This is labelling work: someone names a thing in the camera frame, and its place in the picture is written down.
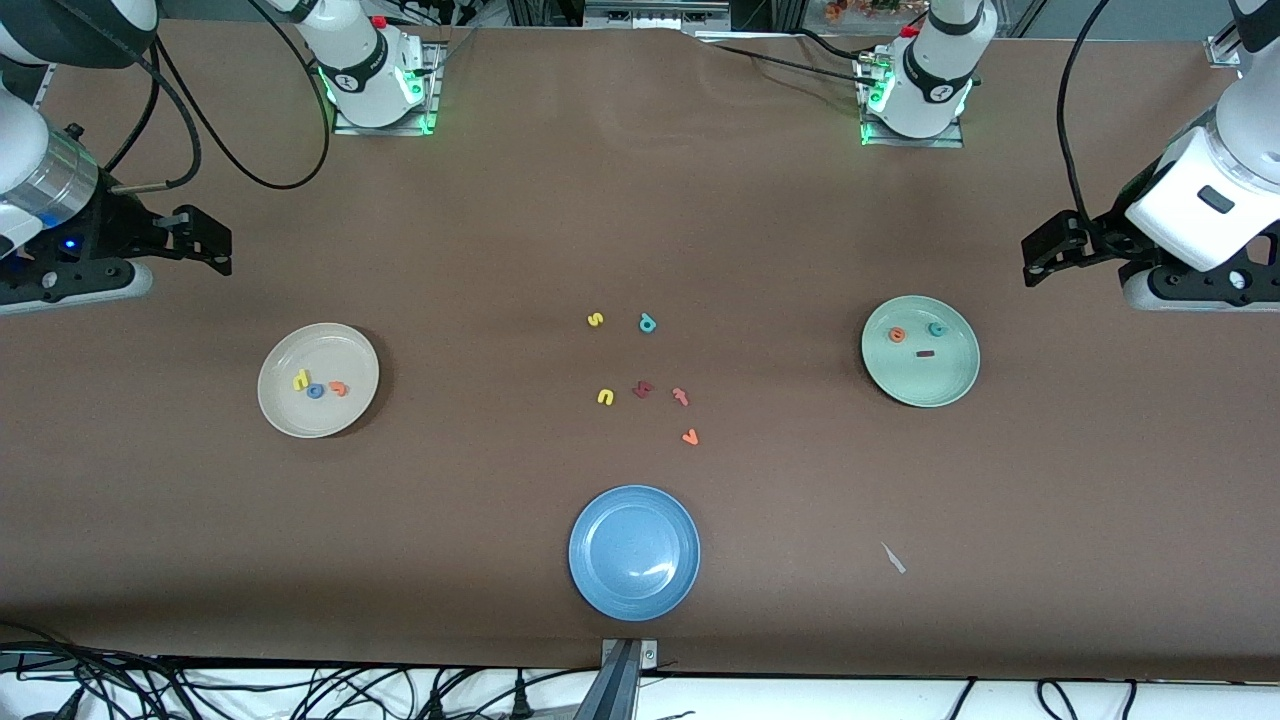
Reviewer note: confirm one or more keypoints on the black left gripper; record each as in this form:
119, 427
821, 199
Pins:
1112, 236

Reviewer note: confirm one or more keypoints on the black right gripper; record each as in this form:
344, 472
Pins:
112, 232

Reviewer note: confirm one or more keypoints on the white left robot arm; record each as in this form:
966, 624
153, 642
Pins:
935, 70

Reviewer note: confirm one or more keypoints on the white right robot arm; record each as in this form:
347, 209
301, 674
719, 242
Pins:
360, 60

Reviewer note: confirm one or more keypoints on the beige brown plate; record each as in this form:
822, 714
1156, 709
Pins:
330, 350

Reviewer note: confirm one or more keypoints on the green plate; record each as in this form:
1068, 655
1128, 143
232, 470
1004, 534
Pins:
920, 380

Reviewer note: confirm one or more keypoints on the orange background object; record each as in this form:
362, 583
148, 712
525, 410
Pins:
860, 8

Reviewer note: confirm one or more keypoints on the small white paper scrap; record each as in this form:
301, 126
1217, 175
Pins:
893, 558

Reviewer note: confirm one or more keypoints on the brown table cover sheet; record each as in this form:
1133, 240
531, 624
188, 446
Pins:
640, 200

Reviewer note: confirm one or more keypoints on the grey metal box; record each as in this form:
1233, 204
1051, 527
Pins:
655, 14

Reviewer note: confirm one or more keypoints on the black power plug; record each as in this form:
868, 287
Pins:
520, 695
437, 705

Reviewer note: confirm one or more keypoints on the blue plate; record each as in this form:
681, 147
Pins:
634, 553

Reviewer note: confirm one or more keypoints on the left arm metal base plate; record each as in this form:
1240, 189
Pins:
950, 138

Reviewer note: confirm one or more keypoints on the aluminium frame profile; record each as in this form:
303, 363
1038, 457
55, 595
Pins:
1222, 50

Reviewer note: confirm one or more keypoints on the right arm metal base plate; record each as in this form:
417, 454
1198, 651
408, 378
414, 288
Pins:
432, 118

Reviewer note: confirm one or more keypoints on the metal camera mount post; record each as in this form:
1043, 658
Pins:
622, 680

